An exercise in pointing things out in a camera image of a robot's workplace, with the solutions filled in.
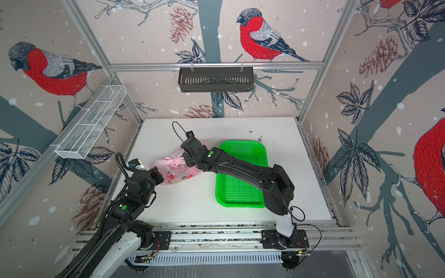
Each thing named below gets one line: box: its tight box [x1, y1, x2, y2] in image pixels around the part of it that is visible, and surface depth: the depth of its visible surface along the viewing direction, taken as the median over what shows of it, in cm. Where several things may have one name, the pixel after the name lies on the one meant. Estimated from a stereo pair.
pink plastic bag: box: [148, 150, 201, 186], surface depth 85 cm
